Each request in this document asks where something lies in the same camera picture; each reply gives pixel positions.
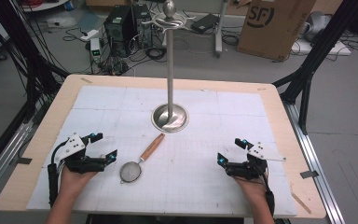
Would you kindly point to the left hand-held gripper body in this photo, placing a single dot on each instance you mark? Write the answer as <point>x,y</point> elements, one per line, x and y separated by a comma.
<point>74,145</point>

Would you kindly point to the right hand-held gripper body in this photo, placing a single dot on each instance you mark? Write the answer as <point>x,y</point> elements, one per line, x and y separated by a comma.
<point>262,152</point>

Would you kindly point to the steel hook stand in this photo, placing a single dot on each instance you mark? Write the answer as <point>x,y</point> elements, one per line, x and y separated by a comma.
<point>170,77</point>

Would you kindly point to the person's right hand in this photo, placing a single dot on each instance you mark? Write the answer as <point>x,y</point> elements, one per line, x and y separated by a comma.
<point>253,188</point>

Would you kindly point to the person's left hand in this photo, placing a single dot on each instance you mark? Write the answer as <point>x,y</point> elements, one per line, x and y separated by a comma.
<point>71,185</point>

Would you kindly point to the white grid mat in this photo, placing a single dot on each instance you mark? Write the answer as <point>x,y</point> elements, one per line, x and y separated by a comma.
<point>199,174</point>

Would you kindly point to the black tape piece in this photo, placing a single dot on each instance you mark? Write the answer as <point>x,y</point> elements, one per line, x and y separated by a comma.
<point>309,174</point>
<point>24,160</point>

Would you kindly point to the beige tape piece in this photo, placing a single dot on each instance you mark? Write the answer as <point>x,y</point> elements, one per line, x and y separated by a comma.
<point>86,80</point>

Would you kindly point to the white device with green light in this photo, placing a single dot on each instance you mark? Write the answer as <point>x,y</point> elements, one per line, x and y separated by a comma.
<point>95,48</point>

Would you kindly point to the white power strip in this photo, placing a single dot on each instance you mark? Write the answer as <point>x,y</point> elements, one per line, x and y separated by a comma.
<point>89,34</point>

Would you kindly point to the black computer tower green label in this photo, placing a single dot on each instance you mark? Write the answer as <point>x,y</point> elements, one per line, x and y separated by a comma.
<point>119,31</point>

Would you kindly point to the printed cardboard box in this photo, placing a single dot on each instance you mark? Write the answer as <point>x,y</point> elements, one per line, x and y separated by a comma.
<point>270,29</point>

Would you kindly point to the flat white board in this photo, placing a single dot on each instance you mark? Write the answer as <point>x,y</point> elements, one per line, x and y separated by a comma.
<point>323,48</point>

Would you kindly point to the dark grey computer tower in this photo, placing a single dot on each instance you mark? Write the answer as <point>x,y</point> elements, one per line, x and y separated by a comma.
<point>143,25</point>

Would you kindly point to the flat black device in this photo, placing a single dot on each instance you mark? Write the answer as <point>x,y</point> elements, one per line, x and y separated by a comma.
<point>205,22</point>

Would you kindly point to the grey rounded object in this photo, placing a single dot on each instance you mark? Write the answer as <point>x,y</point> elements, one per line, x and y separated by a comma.
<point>318,25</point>

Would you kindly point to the round white table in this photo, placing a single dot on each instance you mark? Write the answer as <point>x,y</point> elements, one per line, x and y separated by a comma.
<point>43,4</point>

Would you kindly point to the aluminium rail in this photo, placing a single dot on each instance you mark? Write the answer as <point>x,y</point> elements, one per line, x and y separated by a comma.
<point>6,155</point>
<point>313,161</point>

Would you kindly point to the black metal frame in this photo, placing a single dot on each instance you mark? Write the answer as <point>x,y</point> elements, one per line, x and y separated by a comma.
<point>317,53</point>
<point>31,62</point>

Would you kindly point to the white stand post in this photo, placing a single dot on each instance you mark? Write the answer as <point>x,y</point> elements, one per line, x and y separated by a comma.
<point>220,28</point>

